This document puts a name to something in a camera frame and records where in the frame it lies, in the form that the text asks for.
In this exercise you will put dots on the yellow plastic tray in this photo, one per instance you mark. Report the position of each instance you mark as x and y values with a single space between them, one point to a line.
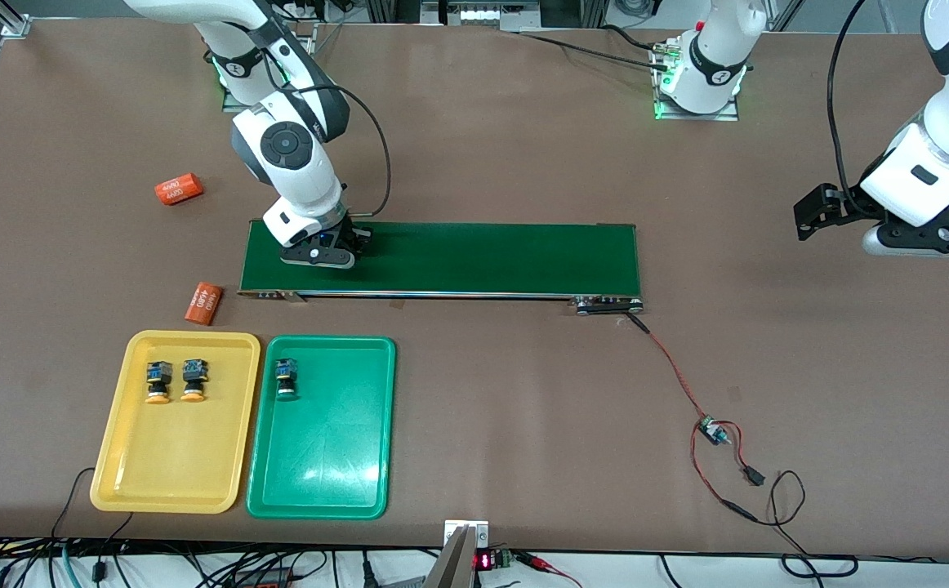
197 457

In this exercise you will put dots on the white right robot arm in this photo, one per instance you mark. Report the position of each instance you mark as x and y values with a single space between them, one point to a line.
291 155

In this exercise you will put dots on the aluminium corner extrusion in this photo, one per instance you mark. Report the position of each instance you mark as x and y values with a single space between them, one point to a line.
13 23

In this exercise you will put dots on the small speed controller board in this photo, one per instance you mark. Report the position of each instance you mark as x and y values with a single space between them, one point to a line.
711 430

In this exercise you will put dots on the red digit display module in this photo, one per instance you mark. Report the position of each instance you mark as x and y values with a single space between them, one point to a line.
484 561

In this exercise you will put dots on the grey metal camera mount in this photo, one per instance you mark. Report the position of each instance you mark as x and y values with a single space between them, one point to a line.
465 555

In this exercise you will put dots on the orange 4680 battery cylinder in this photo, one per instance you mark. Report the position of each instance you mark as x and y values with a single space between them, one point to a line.
178 189
203 303

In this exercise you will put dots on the green plastic tray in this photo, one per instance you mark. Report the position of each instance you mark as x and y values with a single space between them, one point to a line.
327 449

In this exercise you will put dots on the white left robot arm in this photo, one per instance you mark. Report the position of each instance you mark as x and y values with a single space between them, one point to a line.
940 155

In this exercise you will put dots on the green push button switch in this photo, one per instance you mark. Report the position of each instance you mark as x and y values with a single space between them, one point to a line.
285 379

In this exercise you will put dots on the yellow push button switch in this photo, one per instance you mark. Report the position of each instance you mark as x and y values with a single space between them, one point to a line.
158 384
193 382

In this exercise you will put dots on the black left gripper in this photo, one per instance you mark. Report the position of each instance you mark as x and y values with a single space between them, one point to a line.
853 205

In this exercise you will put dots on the white lit box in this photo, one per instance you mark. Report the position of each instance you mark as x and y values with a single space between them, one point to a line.
491 15

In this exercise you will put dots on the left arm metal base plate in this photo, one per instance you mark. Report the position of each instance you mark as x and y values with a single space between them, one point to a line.
724 117

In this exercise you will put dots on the green conveyor belt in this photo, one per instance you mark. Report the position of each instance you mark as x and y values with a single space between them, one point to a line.
483 257

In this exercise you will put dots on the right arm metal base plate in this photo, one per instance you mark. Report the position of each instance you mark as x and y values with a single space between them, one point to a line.
309 37

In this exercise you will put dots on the red clip lead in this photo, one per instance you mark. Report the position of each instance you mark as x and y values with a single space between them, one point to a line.
548 566

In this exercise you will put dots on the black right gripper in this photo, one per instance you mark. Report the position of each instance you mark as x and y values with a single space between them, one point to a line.
345 232

